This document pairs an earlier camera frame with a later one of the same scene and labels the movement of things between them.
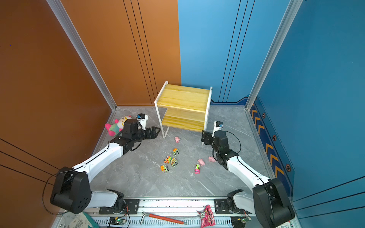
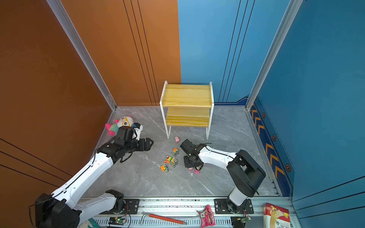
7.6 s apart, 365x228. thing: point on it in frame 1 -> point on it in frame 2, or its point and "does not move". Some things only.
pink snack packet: (206, 217) does not move
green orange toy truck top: (175, 151) does not move
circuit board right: (239, 222) does not move
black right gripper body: (209, 139) -> (188, 162)
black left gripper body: (139, 137) -> (139, 145)
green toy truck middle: (174, 162) does not move
